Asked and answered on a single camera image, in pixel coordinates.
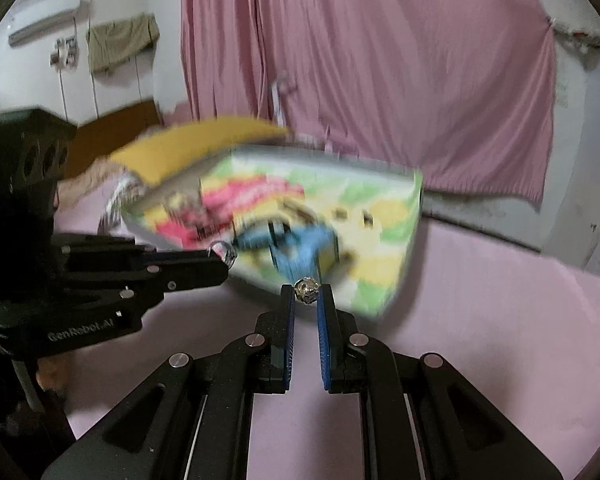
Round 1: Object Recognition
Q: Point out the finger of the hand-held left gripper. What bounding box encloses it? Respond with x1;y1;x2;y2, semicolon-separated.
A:
59;257;230;315
55;232;222;275

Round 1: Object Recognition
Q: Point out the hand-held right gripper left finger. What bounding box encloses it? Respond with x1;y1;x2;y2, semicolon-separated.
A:
40;282;298;480

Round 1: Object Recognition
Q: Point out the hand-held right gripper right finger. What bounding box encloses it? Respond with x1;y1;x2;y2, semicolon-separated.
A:
316;284;566;480

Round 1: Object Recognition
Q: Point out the small silver earring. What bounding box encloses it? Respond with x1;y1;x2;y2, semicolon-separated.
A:
209;240;238;267
294;276;321;306

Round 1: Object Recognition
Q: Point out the light blue hair claw clip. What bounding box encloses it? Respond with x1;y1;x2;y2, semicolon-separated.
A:
235;220;341;286

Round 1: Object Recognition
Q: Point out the grey tray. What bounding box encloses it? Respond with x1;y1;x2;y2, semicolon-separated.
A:
120;142;426;318

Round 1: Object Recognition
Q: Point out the floral satin pillow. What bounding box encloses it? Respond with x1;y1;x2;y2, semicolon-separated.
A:
55;157;146;236

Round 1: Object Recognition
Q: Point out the silver hair claw clip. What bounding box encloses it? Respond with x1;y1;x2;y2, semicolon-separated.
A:
162;190;221;248

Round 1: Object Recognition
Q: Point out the wooden headboard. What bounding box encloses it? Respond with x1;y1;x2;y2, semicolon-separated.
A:
62;100;163;181

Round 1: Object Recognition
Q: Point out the cartoon printed cloth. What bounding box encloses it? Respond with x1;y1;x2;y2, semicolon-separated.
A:
140;155;416;318

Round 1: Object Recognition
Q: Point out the white air conditioner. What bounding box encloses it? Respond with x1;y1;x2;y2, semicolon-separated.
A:
7;0;83;48

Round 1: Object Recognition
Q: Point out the yellow pillow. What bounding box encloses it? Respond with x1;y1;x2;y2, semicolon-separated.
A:
107;116;293;186

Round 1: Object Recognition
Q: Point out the khaki hanging garment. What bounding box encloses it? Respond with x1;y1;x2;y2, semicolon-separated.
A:
87;12;161;73

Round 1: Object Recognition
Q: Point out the pink bed sheet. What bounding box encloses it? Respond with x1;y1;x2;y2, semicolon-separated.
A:
55;180;600;480

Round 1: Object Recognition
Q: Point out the pink curtain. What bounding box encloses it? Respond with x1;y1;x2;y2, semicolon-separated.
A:
180;0;561;211

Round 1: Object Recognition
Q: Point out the wall socket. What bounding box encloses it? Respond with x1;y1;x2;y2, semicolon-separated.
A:
50;37;78;68

